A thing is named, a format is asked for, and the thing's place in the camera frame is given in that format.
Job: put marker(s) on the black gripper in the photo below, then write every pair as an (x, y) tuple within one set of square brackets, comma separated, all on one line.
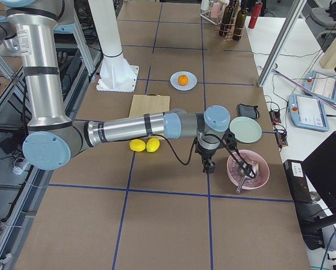
[(206, 156)]

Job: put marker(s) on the orange fruit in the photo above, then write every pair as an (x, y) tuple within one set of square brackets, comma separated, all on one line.
[(183, 79)]

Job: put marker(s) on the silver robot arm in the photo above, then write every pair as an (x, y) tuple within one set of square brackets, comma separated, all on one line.
[(53, 138)]

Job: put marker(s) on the light green plate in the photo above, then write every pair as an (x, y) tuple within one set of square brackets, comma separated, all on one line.
[(246, 130)]

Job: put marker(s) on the light blue plate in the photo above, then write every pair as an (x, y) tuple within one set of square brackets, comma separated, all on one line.
[(191, 84)]

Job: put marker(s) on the pink bowl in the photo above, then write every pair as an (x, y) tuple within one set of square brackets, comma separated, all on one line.
[(235, 175)]

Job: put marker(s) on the metal spoon in bowl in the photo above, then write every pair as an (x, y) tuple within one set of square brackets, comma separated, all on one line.
[(252, 175)]

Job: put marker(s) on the yellow lemon right one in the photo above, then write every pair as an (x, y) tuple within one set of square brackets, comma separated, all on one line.
[(152, 145)]

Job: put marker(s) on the yellow lemon one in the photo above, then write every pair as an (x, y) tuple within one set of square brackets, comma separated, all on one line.
[(137, 145), (152, 145)]

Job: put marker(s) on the dark grey folded cloth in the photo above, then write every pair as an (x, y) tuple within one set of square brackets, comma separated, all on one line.
[(248, 111)]

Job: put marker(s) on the yellow lemon left one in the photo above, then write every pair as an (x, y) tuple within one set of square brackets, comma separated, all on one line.
[(137, 145)]

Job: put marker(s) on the small electronics board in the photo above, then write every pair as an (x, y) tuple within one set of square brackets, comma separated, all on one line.
[(280, 131)]

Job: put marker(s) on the wooden cutting board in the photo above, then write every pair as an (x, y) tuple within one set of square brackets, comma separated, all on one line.
[(148, 104)]

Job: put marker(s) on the black desktop box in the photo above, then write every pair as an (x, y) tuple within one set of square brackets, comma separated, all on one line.
[(297, 182)]

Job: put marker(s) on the teach pendant tablet near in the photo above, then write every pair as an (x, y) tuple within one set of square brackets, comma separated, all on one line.
[(307, 112)]

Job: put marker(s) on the teach pendant tablet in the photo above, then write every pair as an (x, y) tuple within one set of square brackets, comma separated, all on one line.
[(307, 112), (321, 84)]

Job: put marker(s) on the black monitor with stand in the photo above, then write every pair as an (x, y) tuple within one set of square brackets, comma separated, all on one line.
[(320, 169)]

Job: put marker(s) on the teach pendant tablet far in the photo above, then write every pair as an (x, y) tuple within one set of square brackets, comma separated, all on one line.
[(321, 84)]

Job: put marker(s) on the dark wine bottle middle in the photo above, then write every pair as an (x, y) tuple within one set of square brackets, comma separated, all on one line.
[(240, 21)]

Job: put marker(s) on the dark wine bottle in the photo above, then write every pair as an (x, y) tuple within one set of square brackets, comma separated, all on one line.
[(227, 14), (240, 21)]

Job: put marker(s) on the dark wine bottle upper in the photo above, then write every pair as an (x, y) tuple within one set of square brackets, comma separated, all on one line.
[(227, 14)]

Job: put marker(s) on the pink cup on rack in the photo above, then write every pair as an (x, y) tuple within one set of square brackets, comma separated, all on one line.
[(215, 10)]

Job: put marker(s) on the red thermos bottle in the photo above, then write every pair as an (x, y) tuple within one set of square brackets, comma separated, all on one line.
[(255, 14)]

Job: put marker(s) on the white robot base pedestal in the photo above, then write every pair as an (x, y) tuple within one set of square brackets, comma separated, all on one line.
[(116, 74)]

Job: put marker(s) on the copper wire bottle rack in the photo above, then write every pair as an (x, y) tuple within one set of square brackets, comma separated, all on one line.
[(227, 28)]

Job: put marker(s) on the aluminium frame post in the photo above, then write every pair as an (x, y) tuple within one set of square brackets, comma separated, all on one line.
[(284, 33)]

